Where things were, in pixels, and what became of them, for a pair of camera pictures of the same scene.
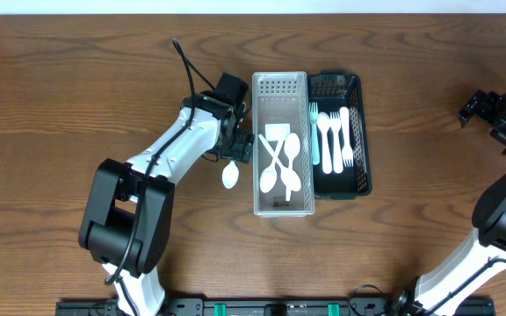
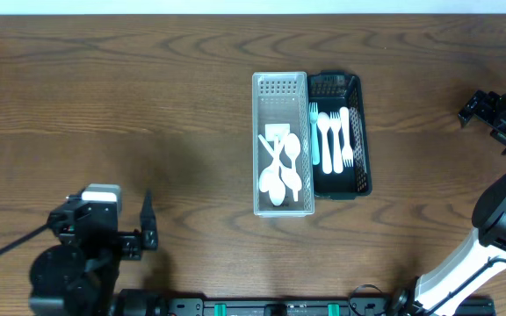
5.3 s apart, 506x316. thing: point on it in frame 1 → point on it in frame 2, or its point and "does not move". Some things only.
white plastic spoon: [269, 176] → [291, 177]
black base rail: [268, 307] does not move
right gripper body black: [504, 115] does not move
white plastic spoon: [323, 123] does not move
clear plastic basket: [282, 97] does not move
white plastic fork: [334, 121] does not move
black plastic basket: [331, 91] does not move
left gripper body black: [239, 146] → [126, 242]
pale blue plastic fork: [313, 115] does not move
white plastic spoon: [268, 177] → [277, 188]
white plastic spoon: [230, 175] → [277, 191]
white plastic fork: [347, 151] does not move
